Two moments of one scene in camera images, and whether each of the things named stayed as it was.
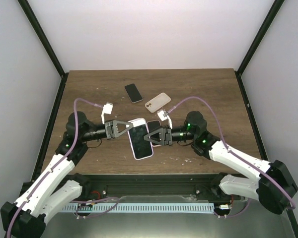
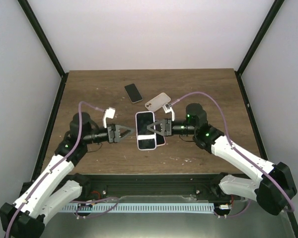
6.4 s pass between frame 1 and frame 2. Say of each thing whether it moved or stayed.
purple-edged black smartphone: moved
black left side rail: stayed
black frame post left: stayed
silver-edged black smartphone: stayed
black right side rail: stayed
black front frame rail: stayed
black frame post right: stayed
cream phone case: stayed
